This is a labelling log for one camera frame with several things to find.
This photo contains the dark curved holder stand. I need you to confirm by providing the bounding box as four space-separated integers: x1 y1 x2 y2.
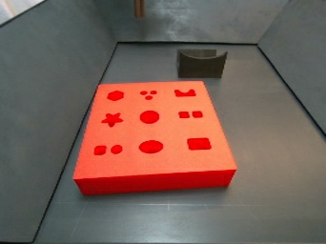
176 49 228 78

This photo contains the red shape sorting board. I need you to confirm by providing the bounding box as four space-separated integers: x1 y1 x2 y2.
73 81 236 195

